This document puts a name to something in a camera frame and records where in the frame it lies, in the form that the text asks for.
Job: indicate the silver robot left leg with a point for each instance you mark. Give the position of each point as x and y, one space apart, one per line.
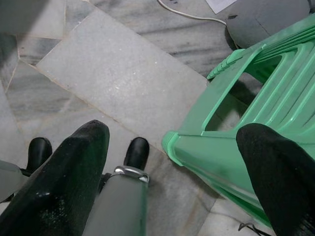
8 177

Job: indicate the black robot right foot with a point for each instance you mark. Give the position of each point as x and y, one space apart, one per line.
136 152

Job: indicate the green plastic chair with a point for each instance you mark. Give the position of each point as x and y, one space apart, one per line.
221 157

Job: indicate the grey bean bag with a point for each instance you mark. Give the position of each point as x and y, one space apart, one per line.
258 27

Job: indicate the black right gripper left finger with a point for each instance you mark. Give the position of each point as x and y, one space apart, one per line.
61 186

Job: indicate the white paper sheet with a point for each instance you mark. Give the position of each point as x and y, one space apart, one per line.
219 5

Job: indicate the black robot foot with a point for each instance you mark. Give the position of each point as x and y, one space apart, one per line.
39 150
136 152

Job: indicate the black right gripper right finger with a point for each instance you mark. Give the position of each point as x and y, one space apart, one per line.
283 177

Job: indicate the black robot left foot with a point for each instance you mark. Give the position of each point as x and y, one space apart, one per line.
39 150

